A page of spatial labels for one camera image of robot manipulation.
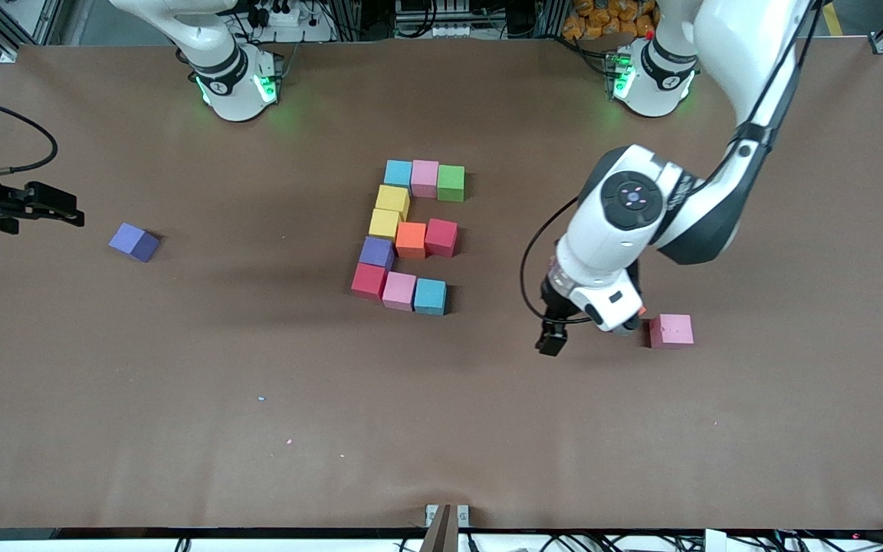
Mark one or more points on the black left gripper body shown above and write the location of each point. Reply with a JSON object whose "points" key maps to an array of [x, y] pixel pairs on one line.
{"points": [[556, 308]]}

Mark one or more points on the blue foam cube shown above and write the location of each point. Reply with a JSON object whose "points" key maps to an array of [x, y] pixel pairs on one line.
{"points": [[430, 297], [398, 173]]}

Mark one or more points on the red foam cube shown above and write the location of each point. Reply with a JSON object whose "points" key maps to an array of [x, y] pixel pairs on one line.
{"points": [[369, 280], [441, 238]]}

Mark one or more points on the pink foam cube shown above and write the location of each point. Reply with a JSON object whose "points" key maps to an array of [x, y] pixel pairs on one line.
{"points": [[671, 330], [399, 291], [425, 178]]}

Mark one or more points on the green foam cube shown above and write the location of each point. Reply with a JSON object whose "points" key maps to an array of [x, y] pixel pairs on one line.
{"points": [[451, 184]]}

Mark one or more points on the purple foam cube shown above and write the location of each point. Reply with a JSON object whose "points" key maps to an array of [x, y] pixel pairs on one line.
{"points": [[376, 251], [133, 241]]}

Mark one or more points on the yellow foam cube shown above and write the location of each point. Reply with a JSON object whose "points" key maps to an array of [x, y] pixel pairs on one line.
{"points": [[384, 224], [393, 199]]}

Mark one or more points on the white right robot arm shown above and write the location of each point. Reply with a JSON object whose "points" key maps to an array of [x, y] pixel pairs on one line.
{"points": [[234, 88]]}

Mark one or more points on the small white box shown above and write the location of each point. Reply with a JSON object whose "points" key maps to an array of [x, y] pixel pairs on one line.
{"points": [[715, 541]]}

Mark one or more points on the orange mesh bag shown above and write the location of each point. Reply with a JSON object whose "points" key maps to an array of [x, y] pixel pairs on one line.
{"points": [[602, 19]]}

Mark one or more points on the white power strip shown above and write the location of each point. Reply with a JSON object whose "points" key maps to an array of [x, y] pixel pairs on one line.
{"points": [[292, 19]]}

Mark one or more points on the white electronic device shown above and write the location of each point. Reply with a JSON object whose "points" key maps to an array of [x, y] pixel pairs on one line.
{"points": [[434, 31]]}

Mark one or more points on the grey metal bracket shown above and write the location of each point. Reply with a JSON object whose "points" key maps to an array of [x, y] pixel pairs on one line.
{"points": [[447, 529]]}

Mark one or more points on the aluminium frame post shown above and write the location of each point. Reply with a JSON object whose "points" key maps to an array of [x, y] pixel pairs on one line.
{"points": [[348, 19], [549, 19]]}

